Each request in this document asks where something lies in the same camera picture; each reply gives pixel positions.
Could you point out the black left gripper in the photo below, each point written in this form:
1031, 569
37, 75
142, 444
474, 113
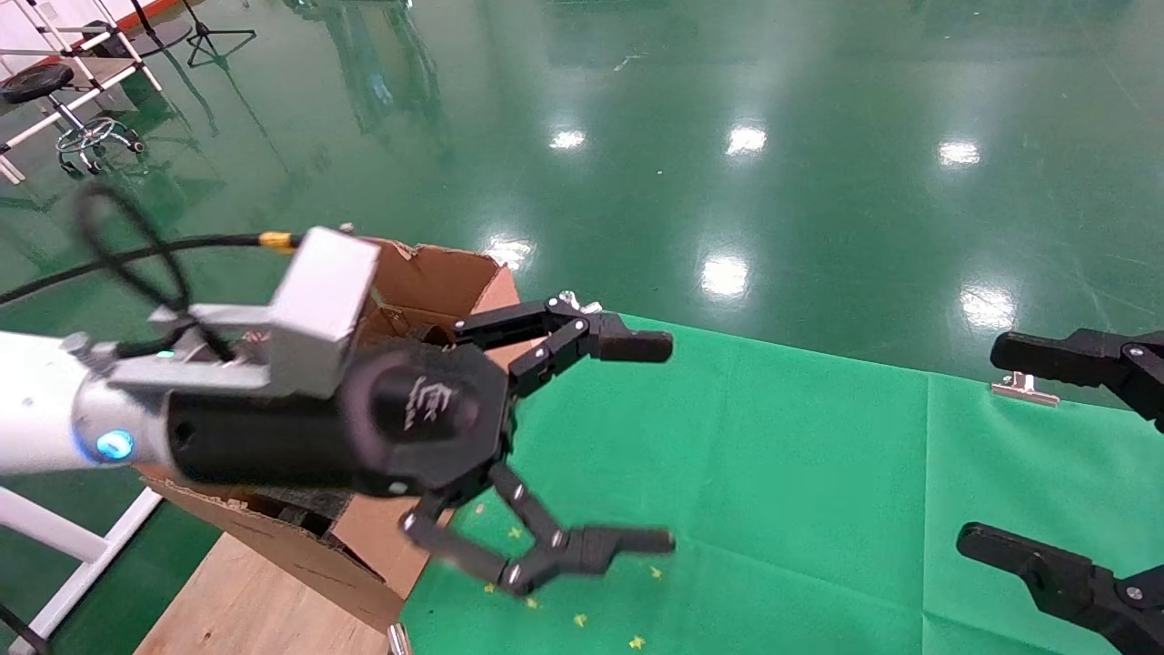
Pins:
273, 441

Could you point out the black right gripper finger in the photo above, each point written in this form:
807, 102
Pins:
1055, 355
1073, 587

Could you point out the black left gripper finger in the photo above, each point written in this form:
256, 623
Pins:
591, 548
632, 346

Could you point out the large open cardboard carton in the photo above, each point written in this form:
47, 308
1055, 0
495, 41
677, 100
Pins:
273, 555

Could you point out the green table cloth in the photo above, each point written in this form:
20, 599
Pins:
800, 473

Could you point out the black tripod stand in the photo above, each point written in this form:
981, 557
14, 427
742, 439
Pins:
218, 35

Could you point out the black round base stand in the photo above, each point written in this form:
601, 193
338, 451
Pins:
164, 38

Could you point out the black round swivel stool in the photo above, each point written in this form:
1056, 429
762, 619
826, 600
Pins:
36, 82

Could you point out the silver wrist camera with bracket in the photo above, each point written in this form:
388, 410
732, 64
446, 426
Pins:
318, 305

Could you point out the white table leg frame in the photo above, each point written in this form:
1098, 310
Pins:
45, 532

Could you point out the white tube frame rack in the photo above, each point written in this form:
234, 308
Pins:
109, 84

